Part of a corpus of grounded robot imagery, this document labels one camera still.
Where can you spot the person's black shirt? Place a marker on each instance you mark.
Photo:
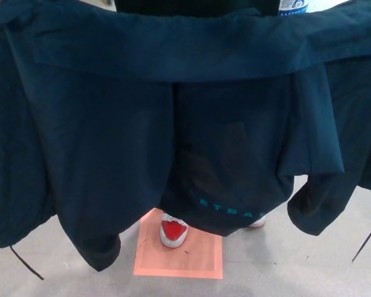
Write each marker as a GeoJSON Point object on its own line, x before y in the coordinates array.
{"type": "Point", "coordinates": [188, 4]}

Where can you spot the red and white sneaker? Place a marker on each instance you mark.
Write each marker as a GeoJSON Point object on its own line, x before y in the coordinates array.
{"type": "Point", "coordinates": [173, 233]}
{"type": "Point", "coordinates": [257, 223]}

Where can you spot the orange rectangular floor mat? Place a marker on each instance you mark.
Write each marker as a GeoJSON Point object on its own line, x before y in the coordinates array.
{"type": "Point", "coordinates": [179, 258]}

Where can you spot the dark teal coat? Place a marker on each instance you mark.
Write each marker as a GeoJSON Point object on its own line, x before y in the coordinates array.
{"type": "Point", "coordinates": [111, 123]}

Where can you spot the white blue garment label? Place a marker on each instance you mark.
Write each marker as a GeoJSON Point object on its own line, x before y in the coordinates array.
{"type": "Point", "coordinates": [292, 7]}

